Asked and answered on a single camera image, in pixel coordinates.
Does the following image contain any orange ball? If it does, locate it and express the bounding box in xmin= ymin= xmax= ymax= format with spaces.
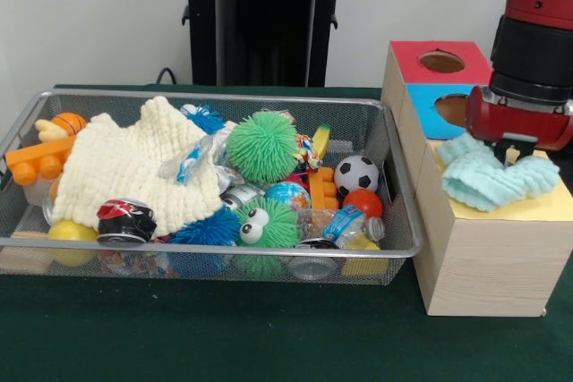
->
xmin=342 ymin=188 xmax=385 ymax=218

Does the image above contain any orange studded toy brick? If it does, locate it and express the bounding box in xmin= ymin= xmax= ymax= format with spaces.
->
xmin=307 ymin=166 xmax=340 ymax=211

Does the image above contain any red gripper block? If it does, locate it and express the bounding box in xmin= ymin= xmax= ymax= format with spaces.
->
xmin=464 ymin=85 xmax=573 ymax=167

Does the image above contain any black looped cable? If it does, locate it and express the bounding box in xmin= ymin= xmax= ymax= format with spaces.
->
xmin=155 ymin=67 xmax=181 ymax=86

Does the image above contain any cream waffle cloth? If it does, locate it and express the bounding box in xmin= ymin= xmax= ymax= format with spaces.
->
xmin=52 ymin=95 xmax=225 ymax=238

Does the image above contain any orange plastic toy block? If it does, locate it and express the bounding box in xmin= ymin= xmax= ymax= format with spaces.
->
xmin=4 ymin=135 xmax=77 ymax=186

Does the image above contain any dark green table cloth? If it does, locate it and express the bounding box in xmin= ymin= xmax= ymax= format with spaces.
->
xmin=0 ymin=83 xmax=573 ymax=382

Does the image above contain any wooden box with three holes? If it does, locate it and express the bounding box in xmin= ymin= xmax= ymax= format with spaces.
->
xmin=381 ymin=40 xmax=573 ymax=318

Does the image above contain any crushed black red can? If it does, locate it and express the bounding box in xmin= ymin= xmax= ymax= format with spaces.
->
xmin=97 ymin=197 xmax=158 ymax=247

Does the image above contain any small soccer ball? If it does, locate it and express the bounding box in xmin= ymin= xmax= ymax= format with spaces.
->
xmin=334 ymin=155 xmax=381 ymax=198

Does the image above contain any shallow clear mesh bin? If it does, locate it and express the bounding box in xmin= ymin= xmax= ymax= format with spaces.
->
xmin=0 ymin=89 xmax=424 ymax=287

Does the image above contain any multicolour polka dot cloth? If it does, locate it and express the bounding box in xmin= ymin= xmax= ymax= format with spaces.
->
xmin=295 ymin=134 xmax=324 ymax=173

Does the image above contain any blue spiky rubber ball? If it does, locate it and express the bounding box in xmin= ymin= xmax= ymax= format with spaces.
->
xmin=168 ymin=206 xmax=242 ymax=247

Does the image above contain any mint green waffle cloth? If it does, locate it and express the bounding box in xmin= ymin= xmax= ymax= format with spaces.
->
xmin=436 ymin=132 xmax=560 ymax=212

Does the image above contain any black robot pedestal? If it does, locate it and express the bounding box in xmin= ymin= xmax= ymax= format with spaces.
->
xmin=172 ymin=0 xmax=362 ymax=87

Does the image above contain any green spiky ball with eyes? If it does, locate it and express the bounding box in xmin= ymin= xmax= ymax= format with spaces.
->
xmin=235 ymin=197 xmax=300 ymax=249

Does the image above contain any green spiky rubber ball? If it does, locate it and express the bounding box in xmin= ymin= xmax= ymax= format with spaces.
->
xmin=224 ymin=109 xmax=300 ymax=183

